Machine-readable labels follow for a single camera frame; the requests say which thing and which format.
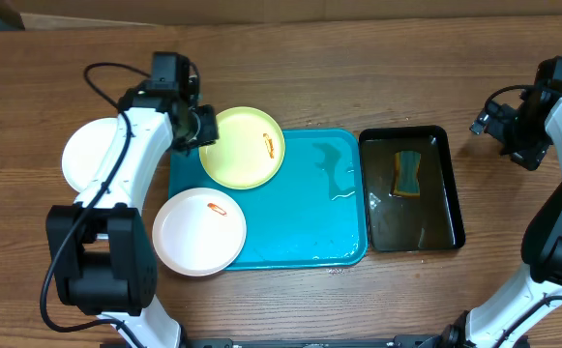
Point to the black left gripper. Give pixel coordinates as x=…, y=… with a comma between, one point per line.
x=208, y=114

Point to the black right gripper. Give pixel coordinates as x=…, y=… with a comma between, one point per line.
x=500, y=133

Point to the yellow-green plate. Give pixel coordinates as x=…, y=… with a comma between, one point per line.
x=249, y=151

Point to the white plate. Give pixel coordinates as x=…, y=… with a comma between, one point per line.
x=85, y=150

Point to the yellow green sponge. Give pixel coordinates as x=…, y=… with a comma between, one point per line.
x=406, y=169

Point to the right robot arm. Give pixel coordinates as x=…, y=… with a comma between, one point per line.
x=535, y=290

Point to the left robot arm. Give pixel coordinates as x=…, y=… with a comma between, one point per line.
x=103, y=269

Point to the teal plastic tray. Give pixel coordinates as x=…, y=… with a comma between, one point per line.
x=312, y=213

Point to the pink-white plate with stain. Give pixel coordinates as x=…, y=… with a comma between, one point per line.
x=199, y=232

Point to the black water basin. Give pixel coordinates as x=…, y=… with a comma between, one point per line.
x=433, y=221

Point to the cardboard board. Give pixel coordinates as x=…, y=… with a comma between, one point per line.
x=201, y=12

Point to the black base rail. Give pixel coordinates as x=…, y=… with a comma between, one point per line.
x=399, y=341

